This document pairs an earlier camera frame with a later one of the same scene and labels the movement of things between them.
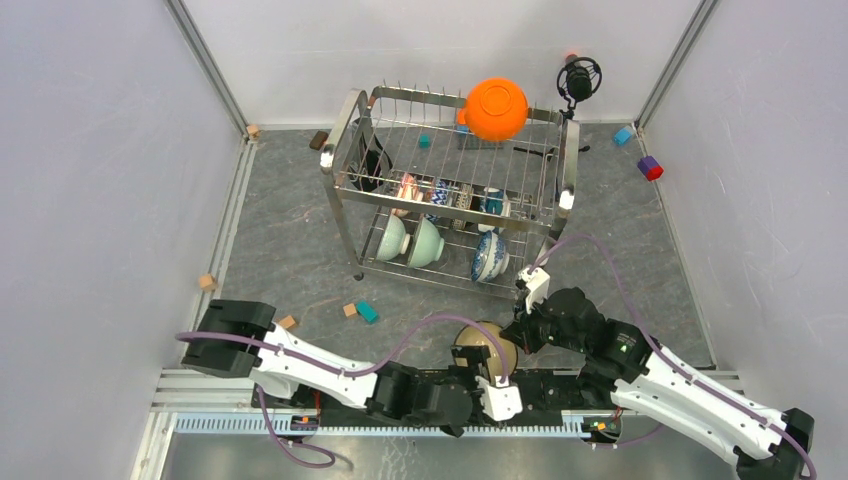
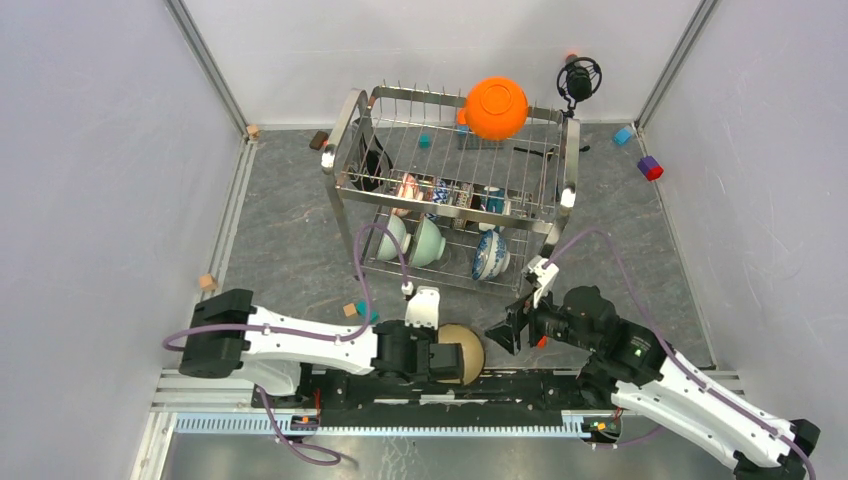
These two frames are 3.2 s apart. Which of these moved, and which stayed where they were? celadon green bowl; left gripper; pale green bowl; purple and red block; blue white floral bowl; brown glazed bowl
Moved: brown glazed bowl; left gripper
Stayed: celadon green bowl; purple and red block; pale green bowl; blue white floral bowl
